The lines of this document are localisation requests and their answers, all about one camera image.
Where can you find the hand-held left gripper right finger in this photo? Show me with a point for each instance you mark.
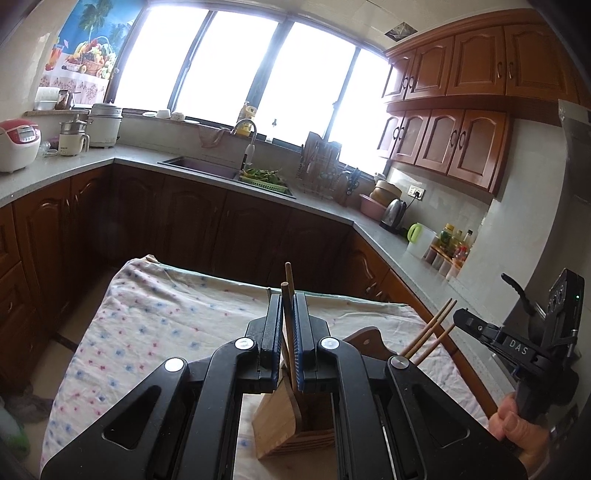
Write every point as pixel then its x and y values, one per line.
pixel 299 332

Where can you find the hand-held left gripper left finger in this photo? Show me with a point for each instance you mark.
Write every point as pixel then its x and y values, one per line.
pixel 276 332

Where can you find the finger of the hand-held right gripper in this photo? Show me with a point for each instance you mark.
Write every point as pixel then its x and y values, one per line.
pixel 475 326

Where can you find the wooden bamboo chopstick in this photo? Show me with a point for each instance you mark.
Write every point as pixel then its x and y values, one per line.
pixel 436 344
pixel 283 290
pixel 289 295
pixel 429 323
pixel 436 325

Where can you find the wooden utensil holder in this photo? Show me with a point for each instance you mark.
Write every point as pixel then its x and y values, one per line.
pixel 277 415

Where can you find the person's right hand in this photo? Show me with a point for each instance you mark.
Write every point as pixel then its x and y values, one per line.
pixel 512 427

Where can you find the row of white spice jars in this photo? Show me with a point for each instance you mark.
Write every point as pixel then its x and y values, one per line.
pixel 443 265

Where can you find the cluster of condiment bottles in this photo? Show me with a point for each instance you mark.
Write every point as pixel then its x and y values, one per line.
pixel 455 244

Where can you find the floral white tablecloth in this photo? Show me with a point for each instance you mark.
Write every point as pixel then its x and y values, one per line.
pixel 161 314

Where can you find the grey kitchen countertop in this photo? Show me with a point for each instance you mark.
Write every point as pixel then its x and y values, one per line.
pixel 323 210

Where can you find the steel electric kettle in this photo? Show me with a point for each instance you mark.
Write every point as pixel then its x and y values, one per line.
pixel 393 216

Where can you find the pink plastic basin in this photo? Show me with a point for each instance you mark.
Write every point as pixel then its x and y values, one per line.
pixel 371 208

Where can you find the wooden lower cabinets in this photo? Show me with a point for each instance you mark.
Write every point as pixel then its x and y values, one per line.
pixel 184 217

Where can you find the wooden cabinets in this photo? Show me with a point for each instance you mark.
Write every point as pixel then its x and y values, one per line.
pixel 461 92
pixel 184 217

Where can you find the green basket of vegetables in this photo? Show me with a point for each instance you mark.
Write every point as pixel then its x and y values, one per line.
pixel 263 179

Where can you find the dark scissors holder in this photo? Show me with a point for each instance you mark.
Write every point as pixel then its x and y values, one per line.
pixel 352 184

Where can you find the beige lidded pot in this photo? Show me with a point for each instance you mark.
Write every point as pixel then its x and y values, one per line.
pixel 385 191

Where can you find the kitchen sink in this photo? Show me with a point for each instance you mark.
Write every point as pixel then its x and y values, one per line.
pixel 198 167

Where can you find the chrome kitchen faucet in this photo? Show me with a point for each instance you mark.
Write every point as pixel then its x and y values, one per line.
pixel 249 138

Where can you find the pink hanging cloth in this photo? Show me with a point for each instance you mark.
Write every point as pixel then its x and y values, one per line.
pixel 213 136

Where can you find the yellow oil bottle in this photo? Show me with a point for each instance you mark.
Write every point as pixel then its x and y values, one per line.
pixel 249 115

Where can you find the wooden upper cabinets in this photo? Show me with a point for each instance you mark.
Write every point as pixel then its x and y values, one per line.
pixel 461 92

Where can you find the large kitchen window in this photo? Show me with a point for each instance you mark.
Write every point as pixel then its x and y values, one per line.
pixel 277 69

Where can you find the large white rice cooker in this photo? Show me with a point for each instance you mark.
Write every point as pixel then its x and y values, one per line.
pixel 105 127

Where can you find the small white electric pot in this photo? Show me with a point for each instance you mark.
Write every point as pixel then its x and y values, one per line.
pixel 71 141

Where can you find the red and white rice cooker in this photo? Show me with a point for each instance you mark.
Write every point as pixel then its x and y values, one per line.
pixel 18 145

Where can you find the white wall outlet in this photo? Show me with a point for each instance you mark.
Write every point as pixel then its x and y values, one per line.
pixel 416 191

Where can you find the tropical fruit wall poster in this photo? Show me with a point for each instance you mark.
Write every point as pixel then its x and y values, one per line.
pixel 87 41

